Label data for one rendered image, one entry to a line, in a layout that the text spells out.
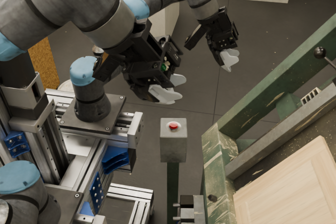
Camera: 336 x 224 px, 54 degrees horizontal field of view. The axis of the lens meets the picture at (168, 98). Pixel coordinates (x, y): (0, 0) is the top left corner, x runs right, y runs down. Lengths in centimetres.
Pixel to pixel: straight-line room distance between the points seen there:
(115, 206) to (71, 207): 96
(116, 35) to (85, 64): 81
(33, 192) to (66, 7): 62
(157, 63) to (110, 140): 94
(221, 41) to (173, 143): 60
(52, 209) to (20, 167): 18
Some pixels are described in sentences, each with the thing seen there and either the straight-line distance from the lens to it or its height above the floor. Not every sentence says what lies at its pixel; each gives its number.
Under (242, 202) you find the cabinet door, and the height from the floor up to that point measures 92.
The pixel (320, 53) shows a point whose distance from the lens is 109.
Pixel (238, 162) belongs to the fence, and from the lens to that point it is 132.
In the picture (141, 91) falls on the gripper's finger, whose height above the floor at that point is 162.
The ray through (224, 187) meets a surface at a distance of 132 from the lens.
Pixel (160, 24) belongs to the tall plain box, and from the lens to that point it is 342.
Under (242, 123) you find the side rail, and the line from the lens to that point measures 148.
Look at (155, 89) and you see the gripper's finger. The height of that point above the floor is 161.
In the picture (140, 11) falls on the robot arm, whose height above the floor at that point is 160.
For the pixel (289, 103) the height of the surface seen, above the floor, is 113.
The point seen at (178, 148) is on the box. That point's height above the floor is 86.
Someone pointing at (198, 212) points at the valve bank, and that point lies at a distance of 144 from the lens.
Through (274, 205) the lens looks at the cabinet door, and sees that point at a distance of 116.
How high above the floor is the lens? 199
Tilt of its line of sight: 41 degrees down
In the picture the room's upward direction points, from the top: straight up
